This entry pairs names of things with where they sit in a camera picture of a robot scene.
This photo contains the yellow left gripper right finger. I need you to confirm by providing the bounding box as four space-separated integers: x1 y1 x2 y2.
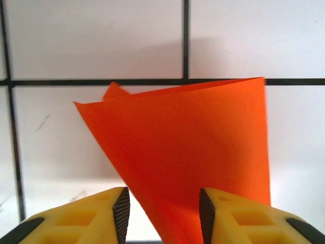
199 187 325 244

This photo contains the orange square paper sheet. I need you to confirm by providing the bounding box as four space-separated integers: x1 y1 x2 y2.
73 76 271 244

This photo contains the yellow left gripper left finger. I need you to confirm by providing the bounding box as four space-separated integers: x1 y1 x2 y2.
0 186 131 244

